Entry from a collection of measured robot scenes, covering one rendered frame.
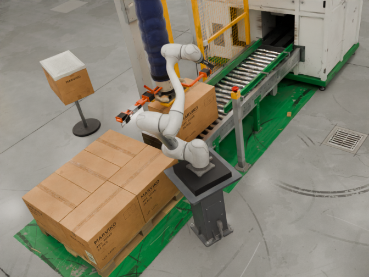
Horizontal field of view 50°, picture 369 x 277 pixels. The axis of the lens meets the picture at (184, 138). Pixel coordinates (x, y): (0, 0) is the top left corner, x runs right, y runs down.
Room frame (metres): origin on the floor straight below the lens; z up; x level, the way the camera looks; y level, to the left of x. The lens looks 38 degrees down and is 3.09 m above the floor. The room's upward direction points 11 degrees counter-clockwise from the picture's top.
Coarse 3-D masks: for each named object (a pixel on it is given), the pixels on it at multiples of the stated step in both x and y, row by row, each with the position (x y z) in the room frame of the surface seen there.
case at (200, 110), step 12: (204, 84) 3.58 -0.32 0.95; (192, 96) 3.40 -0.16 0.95; (204, 96) 3.39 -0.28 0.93; (156, 108) 3.31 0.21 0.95; (168, 108) 3.27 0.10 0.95; (192, 108) 3.26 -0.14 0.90; (204, 108) 3.37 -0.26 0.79; (216, 108) 3.50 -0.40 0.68; (192, 120) 3.24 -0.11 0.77; (204, 120) 3.35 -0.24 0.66; (180, 132) 3.11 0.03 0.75; (192, 132) 3.22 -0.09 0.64
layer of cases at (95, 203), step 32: (96, 160) 3.19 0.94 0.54; (128, 160) 3.09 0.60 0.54; (160, 160) 2.99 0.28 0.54; (32, 192) 2.90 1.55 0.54; (64, 192) 2.81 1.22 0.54; (96, 192) 2.72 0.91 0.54; (128, 192) 2.64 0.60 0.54; (160, 192) 2.78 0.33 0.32; (64, 224) 2.41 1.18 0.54; (96, 224) 2.33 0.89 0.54; (128, 224) 2.46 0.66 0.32; (96, 256) 2.17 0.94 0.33
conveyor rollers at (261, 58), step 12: (252, 60) 4.64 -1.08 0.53; (264, 60) 4.54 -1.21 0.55; (240, 72) 4.37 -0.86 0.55; (252, 72) 4.34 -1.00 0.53; (216, 84) 4.20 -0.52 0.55; (228, 84) 4.17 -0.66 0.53; (216, 96) 3.97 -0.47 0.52; (228, 96) 3.88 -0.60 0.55; (216, 120) 3.46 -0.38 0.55; (204, 132) 3.34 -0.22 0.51
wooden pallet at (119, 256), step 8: (176, 192) 2.92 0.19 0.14; (176, 200) 2.91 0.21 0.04; (160, 208) 2.74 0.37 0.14; (168, 208) 2.83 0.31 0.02; (160, 216) 2.75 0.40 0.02; (152, 224) 2.63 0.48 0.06; (48, 232) 2.73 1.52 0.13; (144, 232) 2.55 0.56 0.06; (136, 240) 2.50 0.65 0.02; (128, 248) 2.43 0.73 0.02; (80, 256) 2.37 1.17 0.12; (120, 256) 2.36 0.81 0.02; (112, 264) 2.24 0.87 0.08; (104, 272) 2.17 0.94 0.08
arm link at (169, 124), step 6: (162, 114) 2.25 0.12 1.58; (168, 114) 2.23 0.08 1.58; (174, 114) 2.21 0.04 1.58; (180, 114) 2.22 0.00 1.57; (162, 120) 2.19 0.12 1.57; (168, 120) 2.18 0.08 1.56; (174, 120) 2.18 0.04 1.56; (180, 120) 2.19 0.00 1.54; (162, 126) 2.17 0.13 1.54; (168, 126) 2.15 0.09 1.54; (174, 126) 2.15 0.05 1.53; (180, 126) 2.17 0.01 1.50; (162, 132) 2.18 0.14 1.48; (168, 132) 2.13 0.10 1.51; (174, 132) 2.13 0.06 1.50
